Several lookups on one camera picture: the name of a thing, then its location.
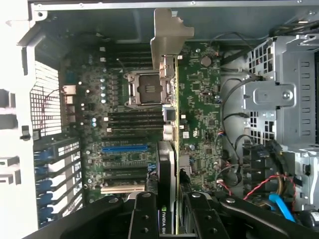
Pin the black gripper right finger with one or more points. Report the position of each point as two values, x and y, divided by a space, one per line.
204 219

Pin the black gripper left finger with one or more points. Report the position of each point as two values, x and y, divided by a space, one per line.
144 216

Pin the beige expansion slot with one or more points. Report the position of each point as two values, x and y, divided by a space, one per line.
122 189

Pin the blue expansion slot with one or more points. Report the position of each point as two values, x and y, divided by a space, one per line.
124 149

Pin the green motherboard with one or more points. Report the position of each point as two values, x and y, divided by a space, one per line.
199 119

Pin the CPU socket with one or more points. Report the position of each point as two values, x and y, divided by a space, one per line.
144 87

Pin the silver metal drive cage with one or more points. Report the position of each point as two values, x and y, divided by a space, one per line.
294 99

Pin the round coin cell battery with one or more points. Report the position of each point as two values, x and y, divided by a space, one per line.
207 61

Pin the black open PC case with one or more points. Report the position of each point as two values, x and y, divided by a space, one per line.
99 25

